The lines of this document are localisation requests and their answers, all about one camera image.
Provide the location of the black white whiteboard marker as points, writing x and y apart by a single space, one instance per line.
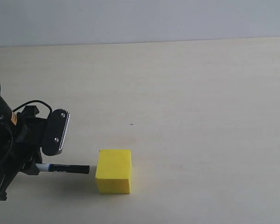
62 168

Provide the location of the yellow foam cube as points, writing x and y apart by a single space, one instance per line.
114 171

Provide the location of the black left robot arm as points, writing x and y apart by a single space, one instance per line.
8 128

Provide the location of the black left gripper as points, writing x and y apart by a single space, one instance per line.
25 153

